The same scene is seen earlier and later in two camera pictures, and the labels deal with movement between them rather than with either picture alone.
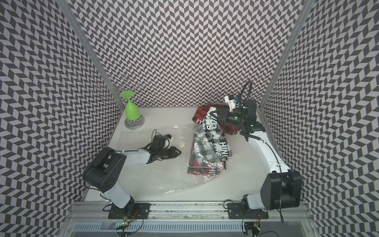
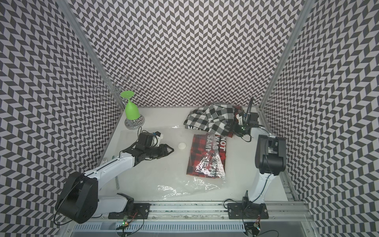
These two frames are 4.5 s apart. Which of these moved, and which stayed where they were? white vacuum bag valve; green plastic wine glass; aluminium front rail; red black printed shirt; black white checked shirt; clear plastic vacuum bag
Moved: red black printed shirt; black white checked shirt; clear plastic vacuum bag
Stayed: white vacuum bag valve; aluminium front rail; green plastic wine glass
